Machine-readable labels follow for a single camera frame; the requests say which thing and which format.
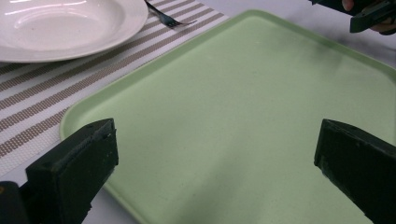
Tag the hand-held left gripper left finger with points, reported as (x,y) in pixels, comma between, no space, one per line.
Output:
(73,169)

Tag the striped placemat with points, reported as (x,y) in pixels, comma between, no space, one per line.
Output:
(40,93)

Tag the dark metal fork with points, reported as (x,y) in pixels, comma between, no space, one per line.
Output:
(166,17)

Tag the light green tray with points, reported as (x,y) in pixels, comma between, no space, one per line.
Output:
(236,102)

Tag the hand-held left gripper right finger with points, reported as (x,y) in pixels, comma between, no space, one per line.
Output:
(361,161)

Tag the white plate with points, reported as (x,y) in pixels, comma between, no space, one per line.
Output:
(62,26)

